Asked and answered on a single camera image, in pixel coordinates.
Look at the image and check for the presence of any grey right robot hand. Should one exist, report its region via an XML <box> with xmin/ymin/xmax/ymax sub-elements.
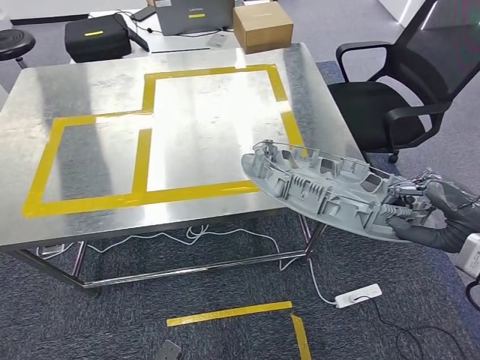
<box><xmin>386</xmin><ymin>169</ymin><xmax>480</xmax><ymax>254</ymax></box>

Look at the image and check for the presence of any grey plastic wheel cover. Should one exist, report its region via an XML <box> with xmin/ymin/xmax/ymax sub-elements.
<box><xmin>241</xmin><ymin>139</ymin><xmax>448</xmax><ymax>245</ymax></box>

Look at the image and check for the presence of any yellow workbench tape outline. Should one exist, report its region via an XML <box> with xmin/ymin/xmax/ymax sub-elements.
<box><xmin>21</xmin><ymin>63</ymin><xmax>309</xmax><ymax>218</ymax></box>

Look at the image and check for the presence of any stainless steel workbench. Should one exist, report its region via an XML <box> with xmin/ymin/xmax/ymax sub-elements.
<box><xmin>0</xmin><ymin>42</ymin><xmax>365</xmax><ymax>299</ymax></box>

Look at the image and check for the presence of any clear plastic hand wrap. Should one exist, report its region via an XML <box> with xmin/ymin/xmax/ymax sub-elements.
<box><xmin>423</xmin><ymin>169</ymin><xmax>480</xmax><ymax>210</ymax></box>

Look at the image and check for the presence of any white power strip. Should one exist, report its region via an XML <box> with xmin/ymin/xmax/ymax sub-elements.
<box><xmin>334</xmin><ymin>283</ymin><xmax>383</xmax><ymax>309</ymax></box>

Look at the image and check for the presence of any black armrest office chair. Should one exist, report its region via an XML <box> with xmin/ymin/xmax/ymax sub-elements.
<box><xmin>328</xmin><ymin>0</ymin><xmax>480</xmax><ymax>165</ymax></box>

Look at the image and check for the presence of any yellow floor tape square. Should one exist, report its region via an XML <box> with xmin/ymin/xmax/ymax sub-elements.
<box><xmin>166</xmin><ymin>300</ymin><xmax>312</xmax><ymax>360</ymax></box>

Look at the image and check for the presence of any brown cardboard box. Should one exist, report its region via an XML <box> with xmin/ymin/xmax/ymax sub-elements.
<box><xmin>232</xmin><ymin>1</ymin><xmax>294</xmax><ymax>55</ymax></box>

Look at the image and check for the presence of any grey flat pad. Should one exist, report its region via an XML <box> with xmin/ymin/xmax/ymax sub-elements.
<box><xmin>207</xmin><ymin>31</ymin><xmax>228</xmax><ymax>50</ymax></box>

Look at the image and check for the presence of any dark phone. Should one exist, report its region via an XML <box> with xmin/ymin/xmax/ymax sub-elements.
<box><xmin>131</xmin><ymin>4</ymin><xmax>157</xmax><ymax>23</ymax></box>

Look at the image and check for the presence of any black carry case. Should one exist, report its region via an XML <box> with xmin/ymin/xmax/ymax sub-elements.
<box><xmin>64</xmin><ymin>13</ymin><xmax>150</xmax><ymax>64</ymax></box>

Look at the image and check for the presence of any grey floor outlet box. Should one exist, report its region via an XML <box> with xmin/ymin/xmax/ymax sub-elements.
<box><xmin>39</xmin><ymin>243</ymin><xmax>65</xmax><ymax>257</ymax></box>

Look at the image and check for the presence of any black round stool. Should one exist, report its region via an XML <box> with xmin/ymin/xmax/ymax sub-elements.
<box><xmin>0</xmin><ymin>28</ymin><xmax>36</xmax><ymax>70</ymax></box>

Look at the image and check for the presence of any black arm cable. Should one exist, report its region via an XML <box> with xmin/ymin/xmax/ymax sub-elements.
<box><xmin>465</xmin><ymin>277</ymin><xmax>480</xmax><ymax>313</ymax></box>

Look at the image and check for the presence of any white coiled floor cable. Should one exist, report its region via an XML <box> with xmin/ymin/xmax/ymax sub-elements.
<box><xmin>37</xmin><ymin>224</ymin><xmax>339</xmax><ymax>307</ymax></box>

